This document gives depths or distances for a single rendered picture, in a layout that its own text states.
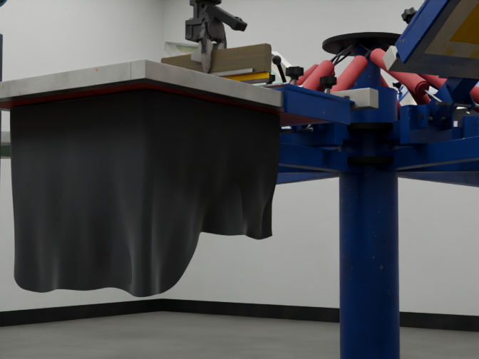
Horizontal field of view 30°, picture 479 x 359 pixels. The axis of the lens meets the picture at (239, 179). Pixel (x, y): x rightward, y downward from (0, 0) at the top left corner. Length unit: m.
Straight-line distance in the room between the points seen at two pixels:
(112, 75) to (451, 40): 0.99
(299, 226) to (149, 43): 2.17
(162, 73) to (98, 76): 0.14
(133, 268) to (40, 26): 5.38
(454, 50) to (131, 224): 1.04
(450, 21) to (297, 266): 4.93
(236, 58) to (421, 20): 0.48
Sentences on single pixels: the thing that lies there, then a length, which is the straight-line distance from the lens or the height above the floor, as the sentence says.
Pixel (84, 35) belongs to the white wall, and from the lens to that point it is 7.44.
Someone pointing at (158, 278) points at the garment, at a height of 0.56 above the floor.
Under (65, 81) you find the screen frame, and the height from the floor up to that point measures 0.97.
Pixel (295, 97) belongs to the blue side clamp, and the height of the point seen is 0.98.
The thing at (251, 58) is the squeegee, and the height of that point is 1.10.
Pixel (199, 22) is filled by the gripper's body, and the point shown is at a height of 1.22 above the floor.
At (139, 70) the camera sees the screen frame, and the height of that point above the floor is 0.97.
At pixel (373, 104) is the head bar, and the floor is 1.00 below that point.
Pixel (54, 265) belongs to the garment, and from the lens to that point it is 2.04.
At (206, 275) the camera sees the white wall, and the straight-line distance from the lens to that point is 7.66.
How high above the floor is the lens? 0.65
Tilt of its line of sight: 4 degrees up
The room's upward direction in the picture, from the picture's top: straight up
